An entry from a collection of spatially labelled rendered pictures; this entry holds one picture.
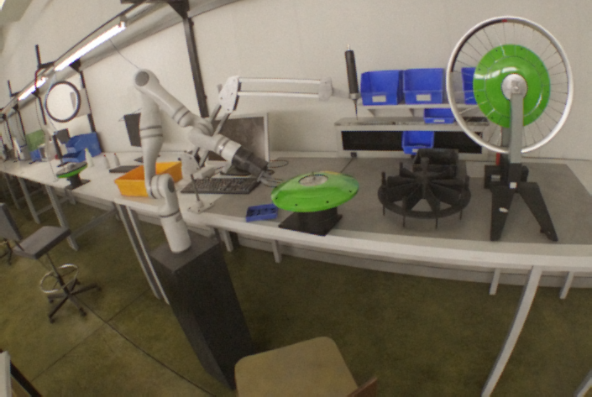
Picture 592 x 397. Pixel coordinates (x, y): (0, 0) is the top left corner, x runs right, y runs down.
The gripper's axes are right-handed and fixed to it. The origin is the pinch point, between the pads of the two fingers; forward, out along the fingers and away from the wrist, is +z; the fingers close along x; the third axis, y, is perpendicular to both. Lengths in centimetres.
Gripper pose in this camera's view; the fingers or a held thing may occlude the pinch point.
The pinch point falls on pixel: (275, 184)
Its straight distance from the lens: 116.9
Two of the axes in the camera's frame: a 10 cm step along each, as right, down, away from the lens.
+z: 8.6, 5.0, -0.6
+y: 4.2, -7.8, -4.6
